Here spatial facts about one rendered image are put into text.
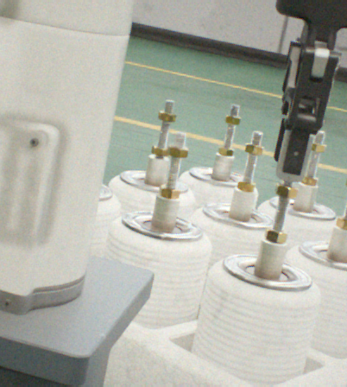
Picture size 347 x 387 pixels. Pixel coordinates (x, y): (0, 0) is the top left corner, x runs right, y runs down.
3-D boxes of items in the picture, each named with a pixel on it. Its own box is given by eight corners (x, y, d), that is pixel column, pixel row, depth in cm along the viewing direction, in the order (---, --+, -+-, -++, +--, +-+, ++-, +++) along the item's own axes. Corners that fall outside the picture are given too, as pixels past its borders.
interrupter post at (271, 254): (272, 273, 78) (280, 236, 77) (285, 283, 76) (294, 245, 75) (247, 271, 77) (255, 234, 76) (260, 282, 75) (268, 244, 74)
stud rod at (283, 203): (269, 259, 76) (290, 171, 74) (262, 255, 76) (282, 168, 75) (279, 259, 76) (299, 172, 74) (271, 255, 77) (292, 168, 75)
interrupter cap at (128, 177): (186, 201, 96) (186, 195, 96) (115, 187, 96) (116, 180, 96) (189, 186, 104) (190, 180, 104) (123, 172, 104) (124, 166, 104)
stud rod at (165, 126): (156, 170, 99) (170, 101, 97) (150, 168, 100) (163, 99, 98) (163, 170, 100) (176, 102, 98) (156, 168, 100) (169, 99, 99)
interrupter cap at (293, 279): (283, 263, 81) (285, 256, 81) (327, 296, 75) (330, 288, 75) (207, 258, 78) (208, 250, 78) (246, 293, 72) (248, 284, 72)
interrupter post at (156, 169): (163, 191, 99) (169, 161, 98) (141, 187, 99) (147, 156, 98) (165, 186, 101) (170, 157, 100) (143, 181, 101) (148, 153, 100)
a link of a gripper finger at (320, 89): (304, 42, 67) (286, 117, 69) (304, 50, 65) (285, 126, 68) (341, 50, 67) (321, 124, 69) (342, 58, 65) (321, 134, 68)
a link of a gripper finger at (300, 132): (295, 105, 70) (280, 169, 71) (297, 111, 67) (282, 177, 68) (314, 110, 70) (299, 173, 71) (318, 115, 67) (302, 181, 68)
